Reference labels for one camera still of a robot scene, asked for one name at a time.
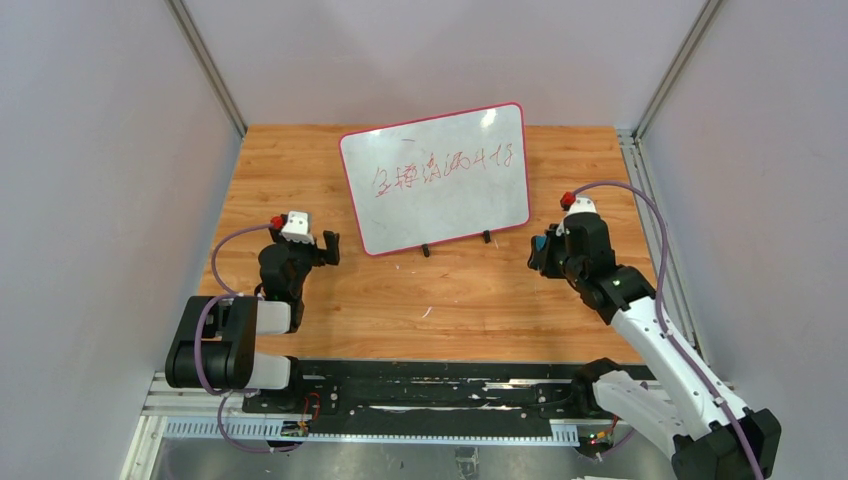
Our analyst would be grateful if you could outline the blue black foam eraser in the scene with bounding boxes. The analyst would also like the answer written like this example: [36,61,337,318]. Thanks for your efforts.
[533,235,548,254]

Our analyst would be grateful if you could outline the pink framed whiteboard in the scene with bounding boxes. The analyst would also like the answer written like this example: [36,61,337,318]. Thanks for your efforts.
[339,103,531,256]

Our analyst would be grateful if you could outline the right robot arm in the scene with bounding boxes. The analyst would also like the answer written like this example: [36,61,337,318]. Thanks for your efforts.
[527,212,782,479]

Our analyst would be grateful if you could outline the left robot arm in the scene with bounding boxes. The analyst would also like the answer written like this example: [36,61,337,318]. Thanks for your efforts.
[165,229,340,395]

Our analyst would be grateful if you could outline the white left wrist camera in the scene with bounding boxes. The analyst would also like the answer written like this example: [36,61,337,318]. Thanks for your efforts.
[281,210,315,245]

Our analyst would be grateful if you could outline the aluminium side rail right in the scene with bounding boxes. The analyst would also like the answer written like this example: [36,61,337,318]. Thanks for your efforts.
[616,129,709,362]

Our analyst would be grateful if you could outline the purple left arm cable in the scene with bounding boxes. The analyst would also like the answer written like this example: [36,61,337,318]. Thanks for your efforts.
[193,215,313,456]

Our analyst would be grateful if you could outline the black mounting base plate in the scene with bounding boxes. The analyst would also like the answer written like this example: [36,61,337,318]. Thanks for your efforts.
[241,359,612,441]

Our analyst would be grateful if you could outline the aluminium frame rail front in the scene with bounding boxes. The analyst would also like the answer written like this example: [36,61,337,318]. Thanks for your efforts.
[119,372,757,480]

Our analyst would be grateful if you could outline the right aluminium corner post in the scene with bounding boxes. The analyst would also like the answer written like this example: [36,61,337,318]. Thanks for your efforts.
[632,0,724,143]

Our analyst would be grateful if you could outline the aluminium corner post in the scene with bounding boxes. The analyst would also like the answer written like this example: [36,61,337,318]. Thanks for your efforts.
[632,0,724,143]
[164,0,248,139]

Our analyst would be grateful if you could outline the left aluminium corner post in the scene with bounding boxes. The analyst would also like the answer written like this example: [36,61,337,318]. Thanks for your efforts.
[164,0,248,139]

